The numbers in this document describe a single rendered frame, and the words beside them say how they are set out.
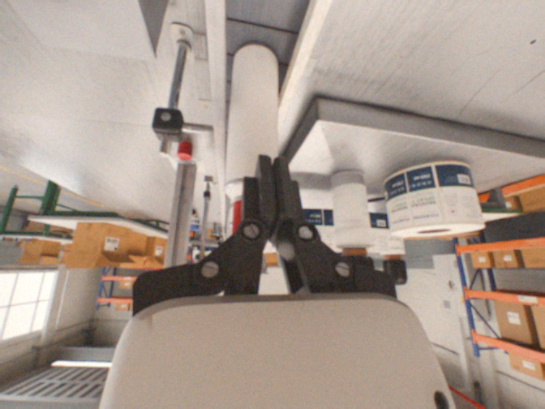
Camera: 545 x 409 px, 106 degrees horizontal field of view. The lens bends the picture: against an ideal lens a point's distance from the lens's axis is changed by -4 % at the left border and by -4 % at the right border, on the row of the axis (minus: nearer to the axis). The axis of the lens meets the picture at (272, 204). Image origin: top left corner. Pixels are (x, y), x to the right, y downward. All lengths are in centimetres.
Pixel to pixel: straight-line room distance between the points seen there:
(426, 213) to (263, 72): 46
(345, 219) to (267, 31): 40
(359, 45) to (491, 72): 22
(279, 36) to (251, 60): 4
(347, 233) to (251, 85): 39
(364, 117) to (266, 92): 24
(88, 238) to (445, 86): 231
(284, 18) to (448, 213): 49
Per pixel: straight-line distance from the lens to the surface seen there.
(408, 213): 60
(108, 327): 974
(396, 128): 47
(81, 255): 231
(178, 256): 59
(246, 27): 28
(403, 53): 40
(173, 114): 28
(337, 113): 41
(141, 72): 43
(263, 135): 21
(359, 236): 53
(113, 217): 221
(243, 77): 25
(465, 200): 62
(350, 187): 56
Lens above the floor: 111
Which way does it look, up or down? 16 degrees down
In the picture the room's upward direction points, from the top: 180 degrees counter-clockwise
